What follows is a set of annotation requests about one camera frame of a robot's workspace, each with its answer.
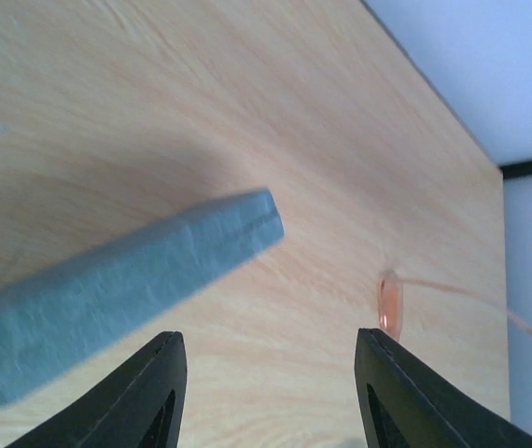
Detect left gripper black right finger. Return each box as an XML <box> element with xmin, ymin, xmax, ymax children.
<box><xmin>355</xmin><ymin>329</ymin><xmax>532</xmax><ymax>447</ymax></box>

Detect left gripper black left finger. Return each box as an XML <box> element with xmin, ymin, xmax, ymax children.
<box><xmin>10</xmin><ymin>331</ymin><xmax>187</xmax><ymax>447</ymax></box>

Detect green glasses case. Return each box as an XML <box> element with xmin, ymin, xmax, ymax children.
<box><xmin>0</xmin><ymin>189</ymin><xmax>284</xmax><ymax>406</ymax></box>

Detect orange sunglasses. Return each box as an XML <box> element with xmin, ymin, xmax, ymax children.
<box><xmin>377</xmin><ymin>269</ymin><xmax>532</xmax><ymax>342</ymax></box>

